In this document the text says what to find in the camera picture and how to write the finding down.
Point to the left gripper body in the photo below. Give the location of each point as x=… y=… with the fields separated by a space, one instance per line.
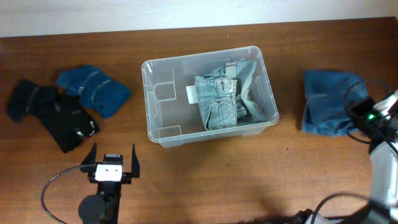
x=126 y=178

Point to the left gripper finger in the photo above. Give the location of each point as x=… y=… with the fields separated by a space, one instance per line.
x=91 y=156
x=135 y=166

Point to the dark blue jeans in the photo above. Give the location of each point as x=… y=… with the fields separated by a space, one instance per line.
x=324 y=113

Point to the light blue denim jeans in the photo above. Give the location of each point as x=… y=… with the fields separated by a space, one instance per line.
x=223 y=96

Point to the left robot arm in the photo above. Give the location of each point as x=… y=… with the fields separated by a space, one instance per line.
x=103 y=206

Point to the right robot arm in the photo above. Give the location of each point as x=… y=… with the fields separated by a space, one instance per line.
x=381 y=204

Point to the black folded garment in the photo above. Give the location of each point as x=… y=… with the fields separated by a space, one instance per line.
x=62 y=115

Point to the blue folded shirt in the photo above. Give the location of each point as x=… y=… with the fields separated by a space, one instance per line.
x=95 y=89

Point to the clear plastic storage bin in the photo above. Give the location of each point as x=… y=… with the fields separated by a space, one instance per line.
x=172 y=121

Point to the white label in bin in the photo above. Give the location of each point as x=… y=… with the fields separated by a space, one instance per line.
x=192 y=94

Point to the left white camera box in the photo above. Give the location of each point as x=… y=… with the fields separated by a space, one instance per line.
x=108 y=173

